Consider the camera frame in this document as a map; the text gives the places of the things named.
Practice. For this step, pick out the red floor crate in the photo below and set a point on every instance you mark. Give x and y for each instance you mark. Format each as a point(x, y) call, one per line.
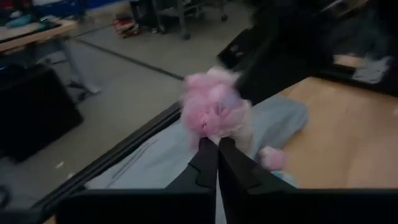
point(126, 28)

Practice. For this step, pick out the black computer tower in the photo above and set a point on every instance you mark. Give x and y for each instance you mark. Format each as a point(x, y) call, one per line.
point(34, 112)

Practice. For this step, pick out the small pink tissue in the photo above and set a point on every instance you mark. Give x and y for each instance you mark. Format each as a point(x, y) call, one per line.
point(272, 158)

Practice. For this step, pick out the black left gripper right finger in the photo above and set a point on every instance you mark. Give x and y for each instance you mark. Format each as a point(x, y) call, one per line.
point(239, 174)

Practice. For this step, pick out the grey rolling cart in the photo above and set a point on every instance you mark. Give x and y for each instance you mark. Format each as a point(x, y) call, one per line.
point(183, 18)

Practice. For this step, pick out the pale blue tissue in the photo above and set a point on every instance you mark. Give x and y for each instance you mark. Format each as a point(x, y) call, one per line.
point(286, 179)

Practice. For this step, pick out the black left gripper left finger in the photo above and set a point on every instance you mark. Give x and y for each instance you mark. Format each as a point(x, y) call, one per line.
point(205, 168)

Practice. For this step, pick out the pale blue bag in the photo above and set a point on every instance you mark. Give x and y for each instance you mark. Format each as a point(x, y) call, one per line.
point(149, 161)

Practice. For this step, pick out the wooden workbench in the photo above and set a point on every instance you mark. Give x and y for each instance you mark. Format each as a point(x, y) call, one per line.
point(37, 34)

